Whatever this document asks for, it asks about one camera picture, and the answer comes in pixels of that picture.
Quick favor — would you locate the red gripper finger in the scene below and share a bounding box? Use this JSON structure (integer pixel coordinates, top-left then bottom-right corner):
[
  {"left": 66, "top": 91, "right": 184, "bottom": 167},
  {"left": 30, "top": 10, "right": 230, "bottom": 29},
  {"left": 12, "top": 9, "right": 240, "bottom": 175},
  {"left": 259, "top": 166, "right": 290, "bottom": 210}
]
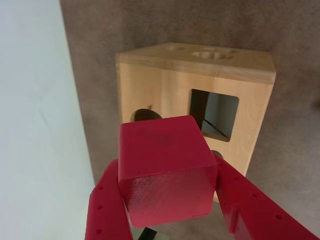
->
[
  {"left": 84, "top": 158, "right": 135, "bottom": 240},
  {"left": 211, "top": 151, "right": 320, "bottom": 240}
]

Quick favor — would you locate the red cube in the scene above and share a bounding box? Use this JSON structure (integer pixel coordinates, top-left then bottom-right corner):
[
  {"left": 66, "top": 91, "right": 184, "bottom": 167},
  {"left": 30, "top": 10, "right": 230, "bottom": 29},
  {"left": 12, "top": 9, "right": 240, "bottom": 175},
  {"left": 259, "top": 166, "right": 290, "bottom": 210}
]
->
[{"left": 117, "top": 114, "right": 218, "bottom": 229}]

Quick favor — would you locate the wooden shape sorter box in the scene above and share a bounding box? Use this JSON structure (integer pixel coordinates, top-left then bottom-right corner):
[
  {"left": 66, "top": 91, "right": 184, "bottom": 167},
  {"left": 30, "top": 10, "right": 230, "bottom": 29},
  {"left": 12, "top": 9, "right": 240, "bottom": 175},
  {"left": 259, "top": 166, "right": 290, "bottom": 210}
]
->
[{"left": 115, "top": 42, "right": 278, "bottom": 177}]

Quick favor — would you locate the black vertical post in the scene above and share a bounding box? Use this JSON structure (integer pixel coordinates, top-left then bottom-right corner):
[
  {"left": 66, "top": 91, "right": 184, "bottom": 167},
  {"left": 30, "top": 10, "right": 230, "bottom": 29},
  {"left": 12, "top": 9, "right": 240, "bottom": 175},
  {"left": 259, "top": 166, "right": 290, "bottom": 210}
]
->
[{"left": 138, "top": 226, "right": 161, "bottom": 240}]

